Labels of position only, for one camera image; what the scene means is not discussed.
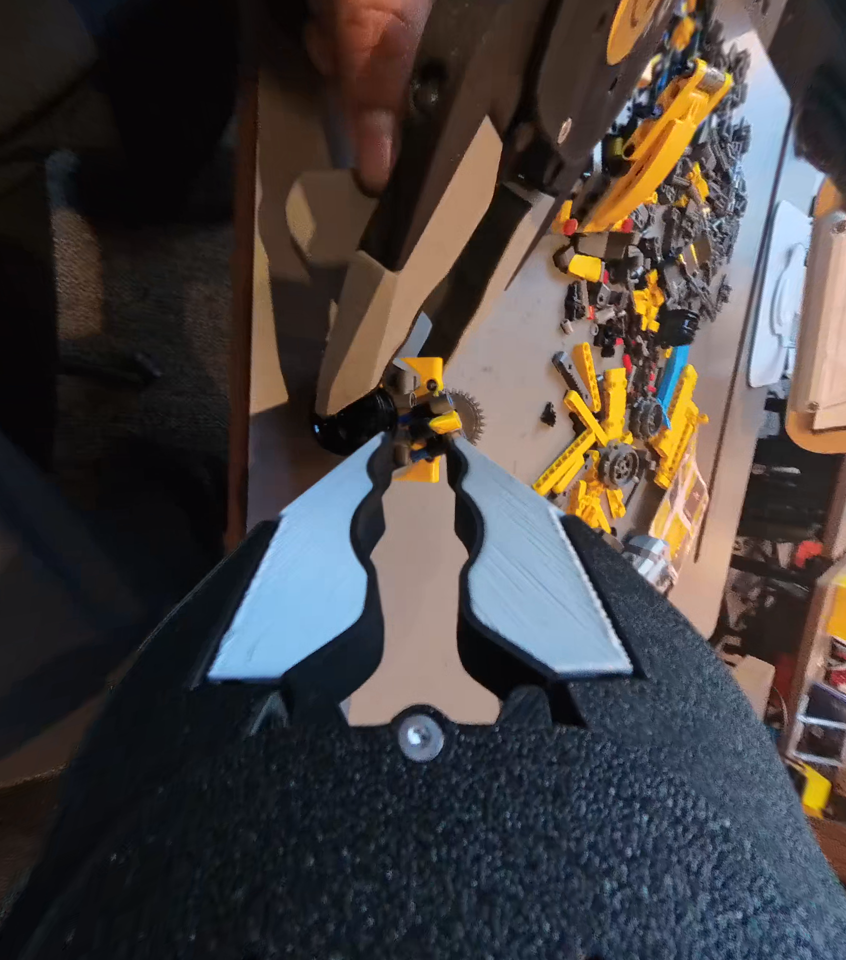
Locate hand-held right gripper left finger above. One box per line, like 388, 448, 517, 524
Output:
207, 433, 394, 706

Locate light grey desk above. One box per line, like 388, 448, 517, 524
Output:
224, 0, 795, 725

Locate small yellow grey brick assembly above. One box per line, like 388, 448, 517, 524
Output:
312, 354, 447, 484

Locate white stand base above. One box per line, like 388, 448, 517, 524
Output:
747, 198, 816, 390

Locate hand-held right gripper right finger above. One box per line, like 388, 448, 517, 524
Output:
447, 433, 634, 691

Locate yellow pointed panel brick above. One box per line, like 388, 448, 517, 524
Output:
554, 243, 608, 282

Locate pile of loose brick parts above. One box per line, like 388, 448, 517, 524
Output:
554, 45, 754, 361

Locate person's left hand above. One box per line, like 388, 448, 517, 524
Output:
306, 0, 433, 196

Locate grey gear brick assembly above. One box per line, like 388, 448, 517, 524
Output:
391, 386, 487, 462

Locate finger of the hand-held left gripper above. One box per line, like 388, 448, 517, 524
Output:
316, 114, 507, 415
421, 182, 558, 370

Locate black brick tyre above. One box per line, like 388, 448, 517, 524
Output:
657, 307, 700, 348

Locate partly built yellow brick vehicle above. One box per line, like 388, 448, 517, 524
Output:
550, 56, 735, 237

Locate grey brick motor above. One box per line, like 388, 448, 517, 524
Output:
620, 531, 678, 595

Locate person's legs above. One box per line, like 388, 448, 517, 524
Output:
0, 0, 244, 796

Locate blue curved brick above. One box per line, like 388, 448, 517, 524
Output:
659, 343, 696, 430

